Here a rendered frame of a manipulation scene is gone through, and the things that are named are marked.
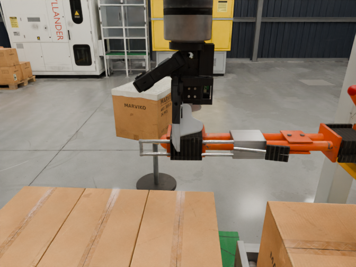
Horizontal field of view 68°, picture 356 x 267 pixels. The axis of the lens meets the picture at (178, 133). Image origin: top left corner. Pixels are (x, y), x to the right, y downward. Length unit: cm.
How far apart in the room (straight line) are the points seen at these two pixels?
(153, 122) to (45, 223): 97
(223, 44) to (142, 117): 604
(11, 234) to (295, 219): 129
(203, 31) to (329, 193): 170
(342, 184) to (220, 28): 635
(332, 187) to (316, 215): 108
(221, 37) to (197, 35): 735
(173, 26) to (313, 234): 68
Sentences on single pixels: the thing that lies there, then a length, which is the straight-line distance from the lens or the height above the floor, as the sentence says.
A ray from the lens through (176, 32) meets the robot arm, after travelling 49.
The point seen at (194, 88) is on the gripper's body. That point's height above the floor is 139.
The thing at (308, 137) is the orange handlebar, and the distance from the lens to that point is 63.
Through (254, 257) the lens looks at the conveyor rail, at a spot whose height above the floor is 56.
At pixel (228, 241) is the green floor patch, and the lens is 214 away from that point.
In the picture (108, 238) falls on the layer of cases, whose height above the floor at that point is 54.
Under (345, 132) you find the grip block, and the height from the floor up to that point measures 128.
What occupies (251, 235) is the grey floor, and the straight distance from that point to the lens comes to 222.
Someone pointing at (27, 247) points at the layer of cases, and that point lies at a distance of 149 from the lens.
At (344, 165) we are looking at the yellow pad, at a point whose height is 115.
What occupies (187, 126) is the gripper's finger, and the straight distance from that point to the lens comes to 50.
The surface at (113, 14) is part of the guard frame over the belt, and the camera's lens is 786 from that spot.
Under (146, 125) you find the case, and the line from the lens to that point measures 204.
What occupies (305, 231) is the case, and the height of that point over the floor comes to 95.
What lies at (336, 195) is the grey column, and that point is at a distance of 208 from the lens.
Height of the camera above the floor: 151
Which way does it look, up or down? 23 degrees down
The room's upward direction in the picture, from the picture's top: straight up
